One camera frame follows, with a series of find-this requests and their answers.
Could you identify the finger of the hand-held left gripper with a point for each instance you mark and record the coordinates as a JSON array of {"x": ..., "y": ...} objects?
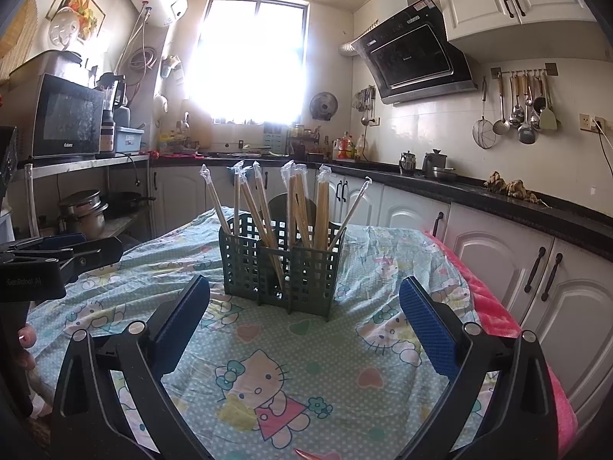
[
  {"x": 62, "y": 240},
  {"x": 96, "y": 254}
]

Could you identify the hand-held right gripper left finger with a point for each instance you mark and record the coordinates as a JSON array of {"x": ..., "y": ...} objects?
[{"x": 182, "y": 321}]

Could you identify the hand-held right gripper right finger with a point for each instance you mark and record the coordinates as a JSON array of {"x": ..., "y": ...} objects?
[{"x": 428, "y": 326}]

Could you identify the green plastic cutlery holder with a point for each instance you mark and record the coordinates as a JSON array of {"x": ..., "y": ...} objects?
[{"x": 306, "y": 278}]

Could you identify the bunch of wooden chopsticks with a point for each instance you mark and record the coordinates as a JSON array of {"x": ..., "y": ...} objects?
[{"x": 322, "y": 211}]

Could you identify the person's left hand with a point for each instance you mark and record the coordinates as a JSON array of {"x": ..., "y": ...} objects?
[{"x": 28, "y": 340}]

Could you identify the person's right hand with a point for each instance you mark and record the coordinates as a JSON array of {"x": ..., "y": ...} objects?
[{"x": 310, "y": 455}]

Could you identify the stacked steel pots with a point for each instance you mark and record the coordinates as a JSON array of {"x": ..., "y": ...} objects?
[{"x": 84, "y": 213}]

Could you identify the black frying pan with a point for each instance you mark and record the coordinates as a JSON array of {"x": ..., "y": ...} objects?
[{"x": 127, "y": 200}]

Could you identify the pink lettered blanket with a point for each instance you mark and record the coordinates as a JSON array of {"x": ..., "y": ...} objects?
[{"x": 493, "y": 306}]

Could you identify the metal shelf rack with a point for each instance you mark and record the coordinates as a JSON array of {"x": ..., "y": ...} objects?
[{"x": 72, "y": 165}]

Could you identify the white lower cabinets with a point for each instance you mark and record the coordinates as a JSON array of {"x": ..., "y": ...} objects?
[{"x": 483, "y": 244}]

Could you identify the white cabinets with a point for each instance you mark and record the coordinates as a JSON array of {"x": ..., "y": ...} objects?
[
  {"x": 483, "y": 244},
  {"x": 507, "y": 0}
]

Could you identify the cartoon cat printed tablecloth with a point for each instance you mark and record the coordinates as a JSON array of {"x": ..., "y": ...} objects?
[{"x": 297, "y": 345}]

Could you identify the blue plastic box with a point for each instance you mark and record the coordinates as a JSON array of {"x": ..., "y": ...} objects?
[{"x": 129, "y": 140}]

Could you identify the black blender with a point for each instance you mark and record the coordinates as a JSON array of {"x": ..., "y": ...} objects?
[{"x": 109, "y": 124}]

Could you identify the red cloth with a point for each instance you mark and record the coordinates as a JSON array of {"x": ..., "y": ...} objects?
[{"x": 172, "y": 155}]

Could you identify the black microwave oven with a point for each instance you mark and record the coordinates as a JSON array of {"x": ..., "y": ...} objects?
[{"x": 67, "y": 115}]

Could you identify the black kitchen countertop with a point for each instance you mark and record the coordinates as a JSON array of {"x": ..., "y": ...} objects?
[{"x": 527, "y": 211}]

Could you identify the steel bowl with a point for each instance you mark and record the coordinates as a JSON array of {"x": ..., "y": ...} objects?
[{"x": 445, "y": 175}]

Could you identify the dried brown roots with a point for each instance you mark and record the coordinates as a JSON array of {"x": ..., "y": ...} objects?
[{"x": 510, "y": 187}]

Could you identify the steel kettle with black lid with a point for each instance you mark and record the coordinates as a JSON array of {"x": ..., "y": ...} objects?
[{"x": 433, "y": 163}]

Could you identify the small steel teapot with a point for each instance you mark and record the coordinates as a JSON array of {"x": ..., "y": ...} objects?
[{"x": 407, "y": 164}]

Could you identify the steel appliance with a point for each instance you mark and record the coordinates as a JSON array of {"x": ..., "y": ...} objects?
[{"x": 45, "y": 67}]

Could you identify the condiment bottles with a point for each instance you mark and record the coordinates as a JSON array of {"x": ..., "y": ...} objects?
[{"x": 348, "y": 148}]

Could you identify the mesh strainer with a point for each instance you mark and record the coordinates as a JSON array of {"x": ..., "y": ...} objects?
[{"x": 483, "y": 136}]

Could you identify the steel ladle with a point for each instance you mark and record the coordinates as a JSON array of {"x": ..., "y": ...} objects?
[{"x": 501, "y": 127}]

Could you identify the white plastic colander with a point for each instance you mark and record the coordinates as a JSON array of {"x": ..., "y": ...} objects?
[{"x": 64, "y": 28}]

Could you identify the spice rack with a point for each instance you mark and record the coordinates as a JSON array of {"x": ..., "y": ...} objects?
[{"x": 304, "y": 146}]

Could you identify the hanging steel spoons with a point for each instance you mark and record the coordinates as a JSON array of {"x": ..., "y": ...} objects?
[{"x": 526, "y": 134}]

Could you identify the bamboo mat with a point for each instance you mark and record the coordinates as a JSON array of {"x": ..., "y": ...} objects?
[{"x": 17, "y": 28}]

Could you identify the small hanging utensil set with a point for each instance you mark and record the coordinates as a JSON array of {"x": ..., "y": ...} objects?
[{"x": 366, "y": 100}]

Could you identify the pale green spatula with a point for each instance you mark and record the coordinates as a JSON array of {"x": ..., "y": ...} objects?
[{"x": 548, "y": 120}]

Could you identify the kitchen window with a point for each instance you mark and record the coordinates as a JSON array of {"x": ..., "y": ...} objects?
[{"x": 249, "y": 57}]

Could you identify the black range hood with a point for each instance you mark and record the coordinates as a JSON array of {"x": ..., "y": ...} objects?
[{"x": 412, "y": 57}]

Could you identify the white upper cabinets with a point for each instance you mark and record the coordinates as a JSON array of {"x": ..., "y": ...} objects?
[{"x": 507, "y": 0}]

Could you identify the fruit wall picture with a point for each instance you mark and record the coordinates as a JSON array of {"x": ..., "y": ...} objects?
[{"x": 88, "y": 7}]

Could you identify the small grey wall fan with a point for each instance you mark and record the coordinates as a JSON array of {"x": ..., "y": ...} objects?
[{"x": 323, "y": 106}]

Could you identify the wall socket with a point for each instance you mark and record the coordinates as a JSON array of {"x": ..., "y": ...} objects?
[{"x": 586, "y": 122}]

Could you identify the metal utensil rail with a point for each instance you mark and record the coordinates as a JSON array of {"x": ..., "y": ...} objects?
[{"x": 522, "y": 71}]

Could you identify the silver exhaust duct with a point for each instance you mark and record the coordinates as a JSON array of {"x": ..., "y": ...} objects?
[{"x": 349, "y": 48}]

